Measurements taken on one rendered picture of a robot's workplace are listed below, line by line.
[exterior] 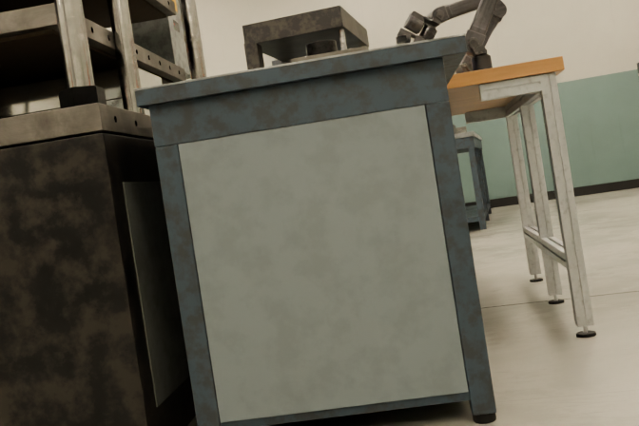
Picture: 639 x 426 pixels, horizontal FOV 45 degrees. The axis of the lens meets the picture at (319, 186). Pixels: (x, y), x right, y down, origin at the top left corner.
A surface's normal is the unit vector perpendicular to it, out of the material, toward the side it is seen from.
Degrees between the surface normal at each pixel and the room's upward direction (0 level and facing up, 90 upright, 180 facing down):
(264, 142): 90
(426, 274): 90
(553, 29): 90
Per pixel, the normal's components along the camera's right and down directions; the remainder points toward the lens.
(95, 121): -0.09, 0.01
